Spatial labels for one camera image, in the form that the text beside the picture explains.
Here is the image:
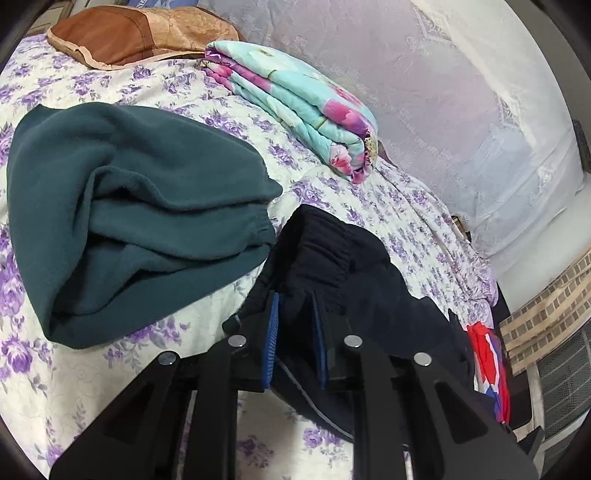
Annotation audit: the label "dark green pants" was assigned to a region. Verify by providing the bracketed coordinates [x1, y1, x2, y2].
[6, 102, 284, 350]

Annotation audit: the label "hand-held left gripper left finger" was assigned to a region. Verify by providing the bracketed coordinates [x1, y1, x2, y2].
[48, 291, 282, 480]

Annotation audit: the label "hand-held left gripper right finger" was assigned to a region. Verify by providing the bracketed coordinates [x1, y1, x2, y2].
[311, 292, 539, 480]

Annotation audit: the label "folded floral blanket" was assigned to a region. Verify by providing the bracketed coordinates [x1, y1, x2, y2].
[204, 40, 380, 185]

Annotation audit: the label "white lace cloth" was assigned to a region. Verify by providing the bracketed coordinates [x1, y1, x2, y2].
[196, 0, 591, 280]

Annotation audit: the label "red and blue cloth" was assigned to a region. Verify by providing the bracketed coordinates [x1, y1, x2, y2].
[465, 322, 513, 426]

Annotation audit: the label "white slatted crate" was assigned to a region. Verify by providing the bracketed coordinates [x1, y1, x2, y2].
[530, 331, 591, 460]

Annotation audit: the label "navy pants with grey piping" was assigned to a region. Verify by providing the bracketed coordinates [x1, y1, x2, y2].
[222, 203, 477, 445]

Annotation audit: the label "beige checked cloth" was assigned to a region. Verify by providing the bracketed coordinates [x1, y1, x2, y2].
[499, 247, 591, 376]

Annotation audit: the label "brown satin pillow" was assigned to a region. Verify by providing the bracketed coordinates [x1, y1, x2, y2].
[47, 4, 246, 71]

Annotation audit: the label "purple floral bedsheet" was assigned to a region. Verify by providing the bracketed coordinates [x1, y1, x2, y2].
[0, 34, 500, 480]

